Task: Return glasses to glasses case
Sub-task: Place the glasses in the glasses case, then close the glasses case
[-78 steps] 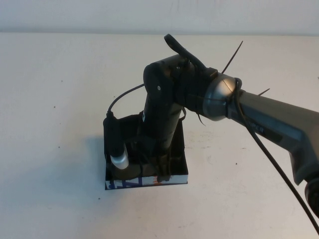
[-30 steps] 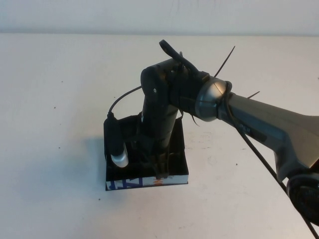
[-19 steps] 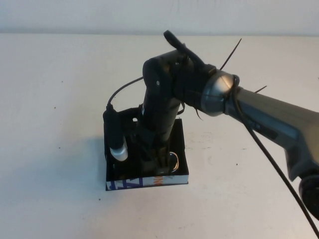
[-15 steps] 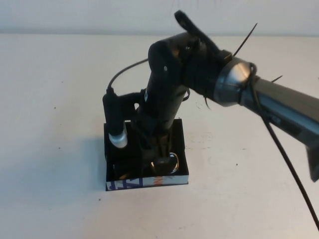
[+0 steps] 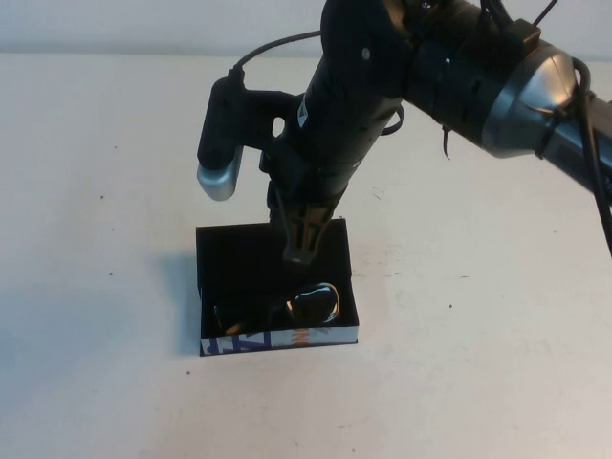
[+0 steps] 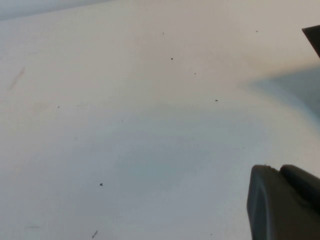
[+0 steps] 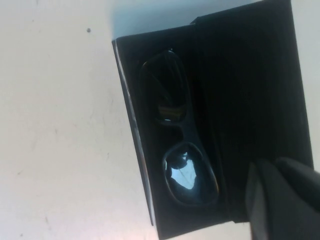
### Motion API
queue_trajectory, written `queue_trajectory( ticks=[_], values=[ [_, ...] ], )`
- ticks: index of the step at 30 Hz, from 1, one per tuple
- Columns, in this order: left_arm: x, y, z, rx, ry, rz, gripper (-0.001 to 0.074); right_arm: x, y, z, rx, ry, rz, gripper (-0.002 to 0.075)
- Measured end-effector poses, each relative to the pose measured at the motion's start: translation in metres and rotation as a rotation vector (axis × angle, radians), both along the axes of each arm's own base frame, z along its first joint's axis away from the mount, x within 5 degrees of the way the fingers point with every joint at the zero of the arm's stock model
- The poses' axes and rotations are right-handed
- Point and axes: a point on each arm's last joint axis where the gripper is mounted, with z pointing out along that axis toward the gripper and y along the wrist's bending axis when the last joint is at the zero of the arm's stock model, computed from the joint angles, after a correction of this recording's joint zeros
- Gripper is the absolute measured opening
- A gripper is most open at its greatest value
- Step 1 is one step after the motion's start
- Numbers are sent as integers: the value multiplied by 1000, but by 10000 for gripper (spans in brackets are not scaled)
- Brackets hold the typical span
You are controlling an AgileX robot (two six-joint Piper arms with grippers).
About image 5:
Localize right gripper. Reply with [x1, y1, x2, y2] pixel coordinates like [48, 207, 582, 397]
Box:
[259, 142, 359, 265]

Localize black printed glasses case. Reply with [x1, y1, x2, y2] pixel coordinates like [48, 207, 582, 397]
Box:
[195, 217, 360, 359]

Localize black framed glasses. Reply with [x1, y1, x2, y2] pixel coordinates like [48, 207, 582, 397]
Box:
[212, 281, 343, 336]

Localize black zip tie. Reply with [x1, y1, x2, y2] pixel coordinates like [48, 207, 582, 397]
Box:
[529, 0, 565, 29]
[439, 124, 454, 163]

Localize black right camera bracket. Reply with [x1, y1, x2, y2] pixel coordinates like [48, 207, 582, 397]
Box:
[241, 88, 307, 149]

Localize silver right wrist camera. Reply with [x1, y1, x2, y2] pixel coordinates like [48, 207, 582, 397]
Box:
[195, 76, 246, 203]

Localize thin black wire loop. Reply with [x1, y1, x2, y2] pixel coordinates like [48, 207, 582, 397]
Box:
[380, 103, 406, 139]

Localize black right camera cable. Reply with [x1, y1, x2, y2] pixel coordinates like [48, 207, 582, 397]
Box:
[228, 0, 612, 219]

